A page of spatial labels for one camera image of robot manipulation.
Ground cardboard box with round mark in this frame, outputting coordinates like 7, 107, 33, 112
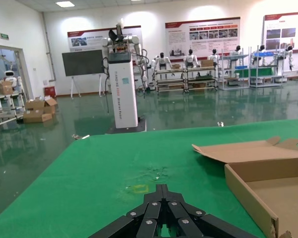
0, 81, 13, 95

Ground white wall pipe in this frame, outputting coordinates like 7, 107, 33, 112
41, 11, 57, 82

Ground wall poster with large photos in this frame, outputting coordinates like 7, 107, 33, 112
262, 11, 298, 52

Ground dark display screen on stand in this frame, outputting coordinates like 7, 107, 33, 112
61, 49, 107, 100

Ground red box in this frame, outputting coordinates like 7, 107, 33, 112
44, 85, 57, 99

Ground wide wall poster photo row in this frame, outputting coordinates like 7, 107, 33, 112
165, 16, 241, 58

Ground white pipe rack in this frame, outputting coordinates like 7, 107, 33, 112
0, 89, 27, 128

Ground pipe frame workbench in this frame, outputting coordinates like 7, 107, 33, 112
153, 67, 187, 93
185, 65, 219, 92

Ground open cardboard box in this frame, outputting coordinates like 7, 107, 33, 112
24, 97, 58, 115

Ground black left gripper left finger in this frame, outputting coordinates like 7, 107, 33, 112
89, 184, 164, 238

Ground white humanoid robot black head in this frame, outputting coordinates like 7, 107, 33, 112
151, 52, 171, 75
208, 49, 221, 66
279, 44, 295, 71
183, 49, 201, 69
252, 44, 267, 66
228, 46, 244, 67

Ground flat closed cardboard box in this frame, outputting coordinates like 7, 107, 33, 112
22, 110, 53, 124

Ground wall poster with red header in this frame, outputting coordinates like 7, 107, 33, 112
67, 24, 143, 52

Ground clear tape scraps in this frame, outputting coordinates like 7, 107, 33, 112
139, 165, 171, 183

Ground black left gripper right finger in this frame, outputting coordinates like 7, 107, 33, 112
163, 184, 259, 238

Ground cardboard box with torn corner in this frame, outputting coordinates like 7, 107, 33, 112
191, 135, 298, 238

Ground glass doorway frame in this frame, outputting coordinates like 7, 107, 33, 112
0, 43, 32, 100

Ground grey metal shelf rack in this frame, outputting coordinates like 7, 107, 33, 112
218, 47, 251, 90

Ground grey shelf rack blue bins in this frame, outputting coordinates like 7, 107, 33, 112
248, 46, 288, 89

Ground small white round-head robot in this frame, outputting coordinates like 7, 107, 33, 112
0, 70, 23, 93

